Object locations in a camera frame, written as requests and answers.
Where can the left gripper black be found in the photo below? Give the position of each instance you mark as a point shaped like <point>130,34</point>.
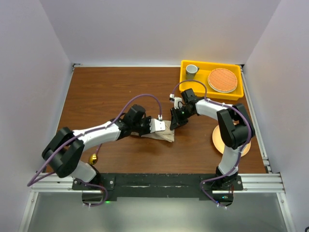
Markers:
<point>147,120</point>

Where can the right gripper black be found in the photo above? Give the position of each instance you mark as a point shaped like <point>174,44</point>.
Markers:
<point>175,120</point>

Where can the beige cloth napkin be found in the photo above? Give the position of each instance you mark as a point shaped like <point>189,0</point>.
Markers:
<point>166,135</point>

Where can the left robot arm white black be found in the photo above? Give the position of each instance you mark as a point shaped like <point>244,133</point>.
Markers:
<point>69,145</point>

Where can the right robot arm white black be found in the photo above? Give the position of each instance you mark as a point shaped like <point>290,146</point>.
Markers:
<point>235,126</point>

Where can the golden round plate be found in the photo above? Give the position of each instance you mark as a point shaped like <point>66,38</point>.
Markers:
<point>219,144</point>

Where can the grey ceramic mug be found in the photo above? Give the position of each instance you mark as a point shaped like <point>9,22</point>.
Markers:
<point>190,71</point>

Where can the gold purple spoon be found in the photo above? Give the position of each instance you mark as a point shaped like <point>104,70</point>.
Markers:
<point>94,157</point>

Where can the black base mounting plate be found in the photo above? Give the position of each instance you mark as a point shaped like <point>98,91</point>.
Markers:
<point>161,186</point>

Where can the orange woven coaster plate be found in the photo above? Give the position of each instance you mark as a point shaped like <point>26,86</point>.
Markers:
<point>222,80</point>

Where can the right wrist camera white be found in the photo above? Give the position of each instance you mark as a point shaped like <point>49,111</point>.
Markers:
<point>177,101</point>

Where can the aluminium frame rail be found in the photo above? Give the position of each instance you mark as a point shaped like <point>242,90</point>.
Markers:
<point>53,206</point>

